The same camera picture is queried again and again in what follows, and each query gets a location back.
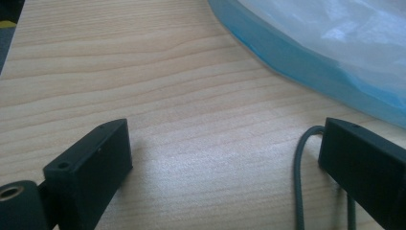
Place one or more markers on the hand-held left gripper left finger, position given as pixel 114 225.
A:
pixel 92 172

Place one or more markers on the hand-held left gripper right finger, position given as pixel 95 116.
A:
pixel 367 159

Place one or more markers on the blue plastic bag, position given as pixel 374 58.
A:
pixel 319 41

